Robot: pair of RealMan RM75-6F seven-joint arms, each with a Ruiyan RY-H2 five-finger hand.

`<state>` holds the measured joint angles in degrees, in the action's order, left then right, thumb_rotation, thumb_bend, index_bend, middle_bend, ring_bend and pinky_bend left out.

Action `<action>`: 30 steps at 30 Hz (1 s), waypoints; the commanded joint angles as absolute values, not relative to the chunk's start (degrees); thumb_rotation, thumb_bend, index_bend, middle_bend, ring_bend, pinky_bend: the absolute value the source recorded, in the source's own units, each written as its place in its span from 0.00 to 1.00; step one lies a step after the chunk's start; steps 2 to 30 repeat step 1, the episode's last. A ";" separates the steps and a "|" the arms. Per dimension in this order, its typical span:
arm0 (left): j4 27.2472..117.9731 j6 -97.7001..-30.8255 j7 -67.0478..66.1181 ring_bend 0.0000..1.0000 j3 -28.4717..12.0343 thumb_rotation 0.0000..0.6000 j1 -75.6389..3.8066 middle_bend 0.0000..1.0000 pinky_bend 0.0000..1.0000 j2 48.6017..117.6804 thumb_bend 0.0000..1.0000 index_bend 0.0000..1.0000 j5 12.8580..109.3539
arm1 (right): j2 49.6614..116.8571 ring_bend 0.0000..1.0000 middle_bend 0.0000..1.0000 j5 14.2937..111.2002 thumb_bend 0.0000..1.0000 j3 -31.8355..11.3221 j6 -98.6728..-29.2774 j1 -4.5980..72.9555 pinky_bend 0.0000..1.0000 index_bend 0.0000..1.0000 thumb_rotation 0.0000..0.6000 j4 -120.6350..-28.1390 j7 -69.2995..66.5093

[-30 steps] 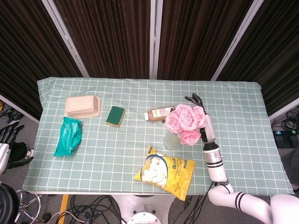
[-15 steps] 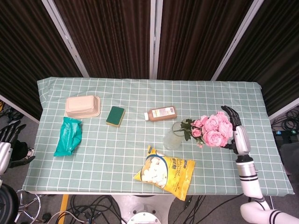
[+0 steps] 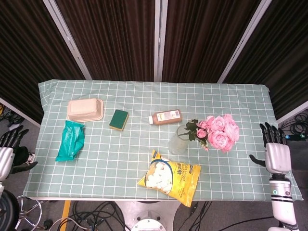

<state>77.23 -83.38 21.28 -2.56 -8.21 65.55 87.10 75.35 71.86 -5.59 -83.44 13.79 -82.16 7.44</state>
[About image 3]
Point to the brown drink bottle white cap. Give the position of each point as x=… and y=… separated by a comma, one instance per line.
x=168, y=118

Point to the teal wet wipes pack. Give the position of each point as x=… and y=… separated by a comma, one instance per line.
x=71, y=142

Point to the pink artificial flower bouquet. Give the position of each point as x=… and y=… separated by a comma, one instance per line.
x=220, y=137

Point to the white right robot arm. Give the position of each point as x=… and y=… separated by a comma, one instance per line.
x=281, y=199

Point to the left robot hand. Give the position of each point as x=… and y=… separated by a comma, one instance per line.
x=6, y=158

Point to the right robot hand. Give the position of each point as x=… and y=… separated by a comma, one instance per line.
x=278, y=156

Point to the green checked tablecloth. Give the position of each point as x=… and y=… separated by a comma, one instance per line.
x=134, y=149

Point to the black stool chrome base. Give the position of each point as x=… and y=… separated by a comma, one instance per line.
x=9, y=209

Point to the yellow bar under table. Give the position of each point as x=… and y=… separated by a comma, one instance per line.
x=66, y=209

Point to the grey robot pedestal base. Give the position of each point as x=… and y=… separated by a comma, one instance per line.
x=146, y=216

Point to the green and yellow sponge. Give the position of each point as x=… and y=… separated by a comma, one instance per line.
x=118, y=119

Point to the grey partition frame post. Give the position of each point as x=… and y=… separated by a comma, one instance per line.
x=19, y=113
x=68, y=41
x=160, y=41
x=241, y=41
x=293, y=111

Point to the beige plastic lidded container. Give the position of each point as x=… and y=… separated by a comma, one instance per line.
x=81, y=108

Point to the textured clear glass vase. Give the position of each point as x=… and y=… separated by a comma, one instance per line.
x=176, y=145

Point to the yellow marshmallow bag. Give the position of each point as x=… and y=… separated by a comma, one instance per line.
x=178, y=178

